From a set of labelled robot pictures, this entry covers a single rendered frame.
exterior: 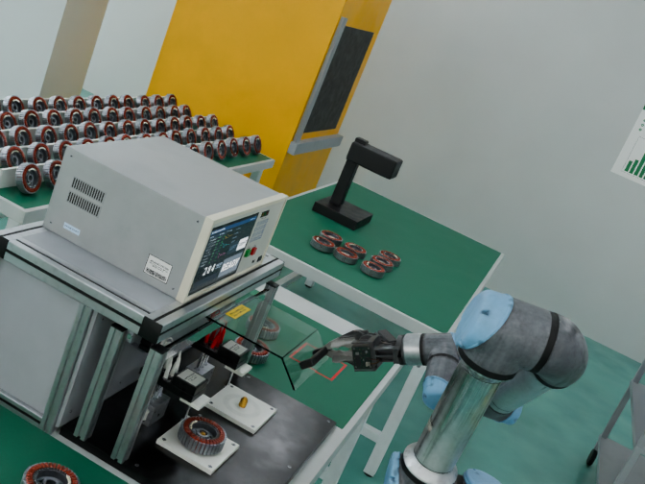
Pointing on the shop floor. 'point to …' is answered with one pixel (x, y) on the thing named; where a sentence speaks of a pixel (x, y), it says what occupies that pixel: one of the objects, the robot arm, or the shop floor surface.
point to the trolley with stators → (609, 458)
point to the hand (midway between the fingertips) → (327, 349)
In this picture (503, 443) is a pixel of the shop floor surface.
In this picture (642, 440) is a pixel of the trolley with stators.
